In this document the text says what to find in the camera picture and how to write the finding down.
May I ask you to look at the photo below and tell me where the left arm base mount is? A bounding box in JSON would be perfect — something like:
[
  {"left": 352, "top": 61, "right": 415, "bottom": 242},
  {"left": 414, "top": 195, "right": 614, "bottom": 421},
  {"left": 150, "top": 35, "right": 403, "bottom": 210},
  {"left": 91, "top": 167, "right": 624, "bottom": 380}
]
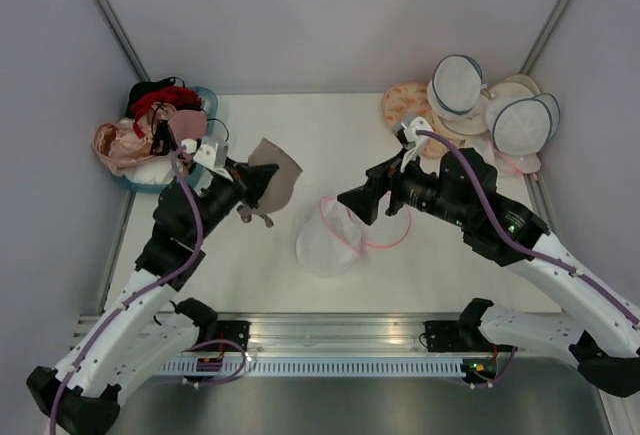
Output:
[{"left": 193, "top": 320, "right": 250, "bottom": 353}]

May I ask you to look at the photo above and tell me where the aluminium frame post left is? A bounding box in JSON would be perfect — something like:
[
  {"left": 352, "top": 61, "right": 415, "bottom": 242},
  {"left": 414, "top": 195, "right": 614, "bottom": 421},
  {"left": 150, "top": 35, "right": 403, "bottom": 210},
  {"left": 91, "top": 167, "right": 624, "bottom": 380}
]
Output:
[{"left": 92, "top": 0, "right": 149, "bottom": 81}]

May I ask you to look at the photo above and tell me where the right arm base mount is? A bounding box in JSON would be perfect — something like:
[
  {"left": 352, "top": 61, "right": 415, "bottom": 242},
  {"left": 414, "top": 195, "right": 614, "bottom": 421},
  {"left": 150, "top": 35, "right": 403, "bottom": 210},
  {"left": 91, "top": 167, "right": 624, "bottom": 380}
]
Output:
[{"left": 424, "top": 320, "right": 482, "bottom": 353}]

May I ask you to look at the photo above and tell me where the dusty pink bra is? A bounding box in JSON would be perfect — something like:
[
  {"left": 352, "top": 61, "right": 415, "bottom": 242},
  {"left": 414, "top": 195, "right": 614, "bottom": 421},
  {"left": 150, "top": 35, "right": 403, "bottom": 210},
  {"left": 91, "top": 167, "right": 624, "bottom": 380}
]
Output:
[{"left": 168, "top": 110, "right": 208, "bottom": 145}]

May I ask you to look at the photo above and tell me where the floral peach laundry bag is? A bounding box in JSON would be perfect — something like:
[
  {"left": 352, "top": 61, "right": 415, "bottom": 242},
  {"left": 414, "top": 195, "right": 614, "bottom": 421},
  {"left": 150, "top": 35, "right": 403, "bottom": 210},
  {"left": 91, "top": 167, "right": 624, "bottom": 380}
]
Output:
[{"left": 381, "top": 82, "right": 433, "bottom": 128}]

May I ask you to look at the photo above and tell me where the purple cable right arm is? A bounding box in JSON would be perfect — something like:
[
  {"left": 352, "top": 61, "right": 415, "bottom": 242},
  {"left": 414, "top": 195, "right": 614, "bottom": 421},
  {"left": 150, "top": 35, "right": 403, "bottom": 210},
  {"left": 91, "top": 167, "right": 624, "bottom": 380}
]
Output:
[{"left": 417, "top": 129, "right": 640, "bottom": 391}]

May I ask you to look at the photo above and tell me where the black bra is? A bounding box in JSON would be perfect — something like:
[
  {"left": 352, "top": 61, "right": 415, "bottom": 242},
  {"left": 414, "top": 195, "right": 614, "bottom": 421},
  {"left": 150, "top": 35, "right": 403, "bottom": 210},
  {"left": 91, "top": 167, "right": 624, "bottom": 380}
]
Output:
[{"left": 124, "top": 75, "right": 230, "bottom": 157}]

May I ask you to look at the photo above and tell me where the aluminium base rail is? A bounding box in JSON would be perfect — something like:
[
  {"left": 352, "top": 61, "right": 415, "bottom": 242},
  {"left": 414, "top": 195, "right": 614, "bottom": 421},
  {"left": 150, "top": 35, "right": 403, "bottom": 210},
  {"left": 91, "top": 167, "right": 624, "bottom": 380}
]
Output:
[{"left": 69, "top": 310, "right": 615, "bottom": 356}]

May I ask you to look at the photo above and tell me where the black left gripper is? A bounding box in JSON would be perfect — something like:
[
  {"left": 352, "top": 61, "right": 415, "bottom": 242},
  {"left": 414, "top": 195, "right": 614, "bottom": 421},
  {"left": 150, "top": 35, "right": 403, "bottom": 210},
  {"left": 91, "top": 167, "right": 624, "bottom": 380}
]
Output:
[{"left": 191, "top": 156, "right": 278, "bottom": 242}]

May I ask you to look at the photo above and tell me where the aluminium frame post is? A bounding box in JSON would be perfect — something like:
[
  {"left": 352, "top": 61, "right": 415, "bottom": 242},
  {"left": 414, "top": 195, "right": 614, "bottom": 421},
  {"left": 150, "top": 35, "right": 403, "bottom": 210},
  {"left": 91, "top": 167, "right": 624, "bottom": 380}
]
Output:
[
  {"left": 92, "top": 0, "right": 149, "bottom": 81},
  {"left": 519, "top": 0, "right": 574, "bottom": 75}
]

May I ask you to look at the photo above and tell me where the peach satin bra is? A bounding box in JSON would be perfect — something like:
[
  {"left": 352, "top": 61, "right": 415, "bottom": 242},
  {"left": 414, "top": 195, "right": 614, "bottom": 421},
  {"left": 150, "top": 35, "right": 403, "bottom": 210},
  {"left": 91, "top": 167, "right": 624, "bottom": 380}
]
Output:
[{"left": 92, "top": 122, "right": 154, "bottom": 176}]

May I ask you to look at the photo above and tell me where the aluminium frame post right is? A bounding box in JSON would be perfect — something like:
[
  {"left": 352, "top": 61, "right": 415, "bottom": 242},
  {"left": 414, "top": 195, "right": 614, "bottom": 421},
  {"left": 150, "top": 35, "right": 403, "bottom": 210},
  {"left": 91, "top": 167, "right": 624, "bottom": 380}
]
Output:
[{"left": 519, "top": 0, "right": 574, "bottom": 75}]

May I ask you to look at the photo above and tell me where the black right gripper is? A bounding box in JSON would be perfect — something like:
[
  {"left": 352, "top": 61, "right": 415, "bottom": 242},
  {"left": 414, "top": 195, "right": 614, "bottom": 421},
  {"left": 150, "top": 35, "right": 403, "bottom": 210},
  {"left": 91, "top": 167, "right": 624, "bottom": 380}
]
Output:
[{"left": 336, "top": 144, "right": 470, "bottom": 227}]

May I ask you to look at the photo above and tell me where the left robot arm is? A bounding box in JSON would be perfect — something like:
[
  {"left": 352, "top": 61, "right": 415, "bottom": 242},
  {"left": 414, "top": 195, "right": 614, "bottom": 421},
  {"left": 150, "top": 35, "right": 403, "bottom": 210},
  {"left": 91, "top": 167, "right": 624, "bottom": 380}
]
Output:
[{"left": 27, "top": 159, "right": 280, "bottom": 434}]

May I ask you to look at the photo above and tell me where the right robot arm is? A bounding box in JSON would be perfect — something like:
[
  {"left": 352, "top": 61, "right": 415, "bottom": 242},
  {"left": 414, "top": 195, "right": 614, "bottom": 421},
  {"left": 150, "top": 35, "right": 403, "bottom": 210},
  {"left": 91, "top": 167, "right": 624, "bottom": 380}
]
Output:
[{"left": 337, "top": 149, "right": 639, "bottom": 398}]

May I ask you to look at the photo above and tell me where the large white bag blue trim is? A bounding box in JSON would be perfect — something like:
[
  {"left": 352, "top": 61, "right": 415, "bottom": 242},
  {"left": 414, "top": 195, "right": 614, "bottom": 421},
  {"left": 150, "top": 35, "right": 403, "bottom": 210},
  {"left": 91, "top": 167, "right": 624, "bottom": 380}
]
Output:
[{"left": 484, "top": 93, "right": 561, "bottom": 156}]

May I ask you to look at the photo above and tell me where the white mesh bag blue trim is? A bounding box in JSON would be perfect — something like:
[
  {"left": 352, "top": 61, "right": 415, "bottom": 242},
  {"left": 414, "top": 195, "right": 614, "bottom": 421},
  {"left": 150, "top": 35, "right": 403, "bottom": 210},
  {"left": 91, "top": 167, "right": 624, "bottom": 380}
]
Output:
[{"left": 428, "top": 54, "right": 483, "bottom": 121}]

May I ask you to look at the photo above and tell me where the flat white bag pink trim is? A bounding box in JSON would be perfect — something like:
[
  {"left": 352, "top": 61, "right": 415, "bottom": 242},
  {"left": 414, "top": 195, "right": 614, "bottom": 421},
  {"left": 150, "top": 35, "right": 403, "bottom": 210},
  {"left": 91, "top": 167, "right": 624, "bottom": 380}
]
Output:
[{"left": 464, "top": 133, "right": 541, "bottom": 177}]

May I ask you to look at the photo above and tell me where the white bra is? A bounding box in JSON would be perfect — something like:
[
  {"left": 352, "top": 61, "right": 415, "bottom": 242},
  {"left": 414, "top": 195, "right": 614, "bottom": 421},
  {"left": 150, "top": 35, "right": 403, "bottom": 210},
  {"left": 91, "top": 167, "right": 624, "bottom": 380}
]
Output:
[{"left": 123, "top": 158, "right": 173, "bottom": 185}]

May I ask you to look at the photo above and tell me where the mauve bra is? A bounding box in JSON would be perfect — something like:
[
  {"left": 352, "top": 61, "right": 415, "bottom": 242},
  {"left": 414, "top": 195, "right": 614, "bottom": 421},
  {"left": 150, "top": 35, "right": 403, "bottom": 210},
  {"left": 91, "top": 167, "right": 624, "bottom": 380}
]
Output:
[{"left": 237, "top": 138, "right": 303, "bottom": 228}]

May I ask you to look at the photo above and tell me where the cream laundry bag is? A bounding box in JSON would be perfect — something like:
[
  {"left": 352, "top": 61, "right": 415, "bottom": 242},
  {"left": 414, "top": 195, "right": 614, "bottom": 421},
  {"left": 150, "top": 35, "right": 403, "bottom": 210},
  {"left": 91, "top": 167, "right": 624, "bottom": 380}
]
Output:
[{"left": 427, "top": 76, "right": 538, "bottom": 141}]

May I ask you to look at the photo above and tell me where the white slotted cable duct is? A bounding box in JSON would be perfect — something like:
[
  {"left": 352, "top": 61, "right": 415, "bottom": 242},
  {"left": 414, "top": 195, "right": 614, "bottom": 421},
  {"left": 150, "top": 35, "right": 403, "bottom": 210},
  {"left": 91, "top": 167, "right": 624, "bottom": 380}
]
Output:
[{"left": 157, "top": 356, "right": 464, "bottom": 378}]

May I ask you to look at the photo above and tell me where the teal plastic basket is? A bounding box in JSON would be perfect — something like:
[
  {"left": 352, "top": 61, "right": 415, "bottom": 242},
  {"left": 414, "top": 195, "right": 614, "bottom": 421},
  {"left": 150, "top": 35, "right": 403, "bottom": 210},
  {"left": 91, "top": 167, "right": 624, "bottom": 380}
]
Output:
[{"left": 113, "top": 86, "right": 226, "bottom": 194}]

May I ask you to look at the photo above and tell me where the white mesh bag pink zipper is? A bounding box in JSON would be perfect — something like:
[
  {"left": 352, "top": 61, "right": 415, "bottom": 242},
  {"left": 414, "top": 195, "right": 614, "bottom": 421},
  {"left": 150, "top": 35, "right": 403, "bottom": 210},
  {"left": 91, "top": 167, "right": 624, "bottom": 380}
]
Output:
[{"left": 295, "top": 197, "right": 412, "bottom": 277}]

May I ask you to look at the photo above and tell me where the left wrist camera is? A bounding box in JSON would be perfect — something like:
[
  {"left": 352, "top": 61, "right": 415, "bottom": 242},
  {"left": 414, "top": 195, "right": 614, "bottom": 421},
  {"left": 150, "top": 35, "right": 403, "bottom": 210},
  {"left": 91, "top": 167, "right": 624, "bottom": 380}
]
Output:
[{"left": 193, "top": 137, "right": 232, "bottom": 180}]

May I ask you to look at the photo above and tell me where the aluminium side rail right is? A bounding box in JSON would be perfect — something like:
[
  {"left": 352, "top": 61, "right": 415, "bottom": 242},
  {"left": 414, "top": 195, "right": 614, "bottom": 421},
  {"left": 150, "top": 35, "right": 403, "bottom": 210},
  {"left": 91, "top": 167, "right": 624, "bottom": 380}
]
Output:
[{"left": 524, "top": 173, "right": 557, "bottom": 232}]

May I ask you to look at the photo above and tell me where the red lace bra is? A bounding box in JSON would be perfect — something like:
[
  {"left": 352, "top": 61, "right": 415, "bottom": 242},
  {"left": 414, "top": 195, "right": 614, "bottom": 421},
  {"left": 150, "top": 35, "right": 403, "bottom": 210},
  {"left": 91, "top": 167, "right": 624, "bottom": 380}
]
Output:
[{"left": 130, "top": 86, "right": 202, "bottom": 118}]

